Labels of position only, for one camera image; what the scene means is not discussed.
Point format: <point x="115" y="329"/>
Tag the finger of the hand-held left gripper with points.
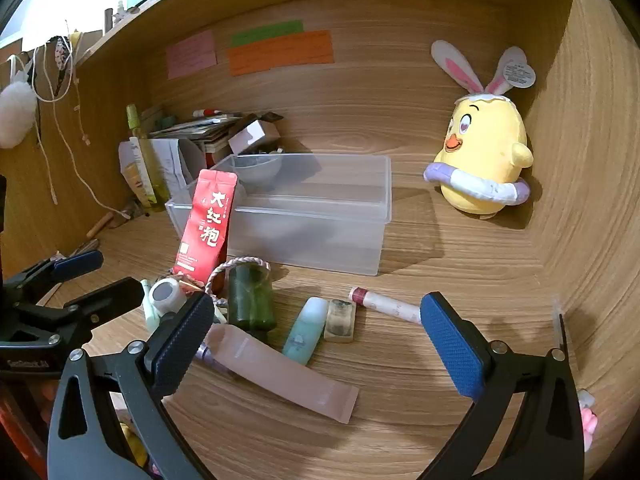
<point x="77" y="265"/>
<point x="107" y="300"/>

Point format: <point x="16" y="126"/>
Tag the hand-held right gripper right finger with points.
<point x="450" y="350"/>

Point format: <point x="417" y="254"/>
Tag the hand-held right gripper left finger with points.
<point x="180" y="345"/>

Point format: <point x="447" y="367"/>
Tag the white tape roll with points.
<point x="172" y="305"/>

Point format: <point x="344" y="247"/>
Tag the red tea packet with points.
<point x="205" y="230"/>

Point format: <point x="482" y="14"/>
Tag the light teal small bottle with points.
<point x="305" y="330"/>

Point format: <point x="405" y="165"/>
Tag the clear plastic storage box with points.
<point x="310" y="230"/>

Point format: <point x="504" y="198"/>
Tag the light green tube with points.
<point x="150" y="312"/>

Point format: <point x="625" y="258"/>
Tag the pink patterned lipstick tube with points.
<point x="385" y="305"/>

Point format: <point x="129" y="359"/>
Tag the dark green bottle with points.
<point x="250" y="300"/>

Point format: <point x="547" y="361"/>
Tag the cream patterned packet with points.
<point x="137" y="185"/>

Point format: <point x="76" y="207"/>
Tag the pink cosmetic tube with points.
<point x="285" y="375"/>

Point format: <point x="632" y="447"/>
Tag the yellow green spray bottle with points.
<point x="150" y="170"/>

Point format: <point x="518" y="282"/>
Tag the white folded papers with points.
<point x="175" y="160"/>

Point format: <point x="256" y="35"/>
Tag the small pink toy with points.
<point x="589" y="420"/>

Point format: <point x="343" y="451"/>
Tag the white pompom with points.
<point x="17" y="115"/>

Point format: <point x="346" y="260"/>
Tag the small green box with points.
<point x="167" y="121"/>

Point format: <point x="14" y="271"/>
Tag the stack of books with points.
<point x="200" y="130"/>

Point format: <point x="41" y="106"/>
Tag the grey bowl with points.
<point x="255" y="170"/>

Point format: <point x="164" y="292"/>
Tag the red white marker pen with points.
<point x="215" y="111"/>

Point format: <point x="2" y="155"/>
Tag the yellow chick plush toy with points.
<point x="480" y="145"/>

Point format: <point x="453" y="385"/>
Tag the small white box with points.
<point x="255" y="135"/>

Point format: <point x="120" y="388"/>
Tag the pink paper note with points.
<point x="192" y="55"/>

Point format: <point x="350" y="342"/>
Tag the orange paper note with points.
<point x="280" y="54"/>

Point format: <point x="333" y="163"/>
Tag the green paper note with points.
<point x="267" y="33"/>

